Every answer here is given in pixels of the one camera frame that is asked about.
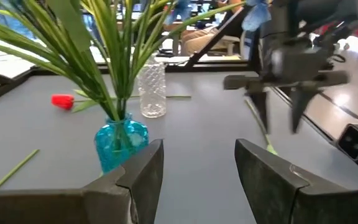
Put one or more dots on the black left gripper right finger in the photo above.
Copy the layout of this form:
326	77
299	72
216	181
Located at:
275	193

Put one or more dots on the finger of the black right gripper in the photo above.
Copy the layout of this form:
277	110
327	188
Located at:
261	107
298	105

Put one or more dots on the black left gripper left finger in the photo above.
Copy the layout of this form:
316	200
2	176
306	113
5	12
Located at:
129	193

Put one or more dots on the blue glass vase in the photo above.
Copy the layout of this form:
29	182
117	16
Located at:
117	143

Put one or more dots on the clear glass vase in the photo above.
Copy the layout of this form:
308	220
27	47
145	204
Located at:
152	93

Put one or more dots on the office chair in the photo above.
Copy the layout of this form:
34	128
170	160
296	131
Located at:
230	39

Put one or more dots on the person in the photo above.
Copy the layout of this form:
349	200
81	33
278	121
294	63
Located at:
197	37

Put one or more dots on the yellow artificial tulip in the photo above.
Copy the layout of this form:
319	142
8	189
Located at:
15	169

